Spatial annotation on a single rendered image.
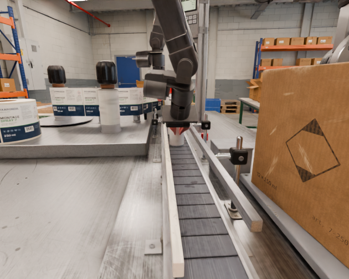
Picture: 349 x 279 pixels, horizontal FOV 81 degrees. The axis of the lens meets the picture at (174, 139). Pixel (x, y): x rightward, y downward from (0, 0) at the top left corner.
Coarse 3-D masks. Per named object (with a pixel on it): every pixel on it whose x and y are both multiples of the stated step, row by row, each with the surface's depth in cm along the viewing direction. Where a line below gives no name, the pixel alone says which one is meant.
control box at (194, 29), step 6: (198, 0) 89; (198, 6) 90; (186, 12) 93; (192, 12) 92; (198, 12) 91; (198, 18) 91; (192, 24) 93; (198, 24) 92; (192, 30) 94; (198, 30) 93; (192, 36) 94
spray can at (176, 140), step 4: (176, 128) 68; (172, 132) 68; (176, 132) 68; (172, 136) 69; (176, 136) 68; (180, 136) 69; (172, 140) 69; (176, 140) 69; (180, 140) 69; (172, 144) 70; (176, 144) 69; (180, 144) 70
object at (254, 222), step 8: (192, 128) 60; (200, 136) 51; (200, 144) 46; (208, 152) 40; (208, 160) 38; (216, 160) 36; (216, 168) 33; (224, 176) 30; (224, 184) 29; (232, 184) 27; (232, 192) 26; (240, 192) 25; (232, 200) 26; (240, 200) 24; (240, 208) 23; (248, 208) 22; (248, 216) 21; (256, 216) 21; (248, 224) 21; (256, 224) 20
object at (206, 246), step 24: (168, 144) 72; (192, 168) 52; (192, 192) 41; (192, 216) 34; (216, 216) 34; (192, 240) 29; (216, 240) 29; (192, 264) 25; (216, 264) 25; (240, 264) 25
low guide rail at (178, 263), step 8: (168, 152) 54; (168, 160) 48; (168, 168) 44; (168, 176) 40; (168, 184) 37; (168, 192) 34; (168, 200) 32; (168, 208) 32; (176, 208) 30; (176, 216) 28; (176, 224) 27; (176, 232) 25; (176, 240) 24; (176, 248) 23; (176, 256) 22; (176, 264) 21; (176, 272) 21
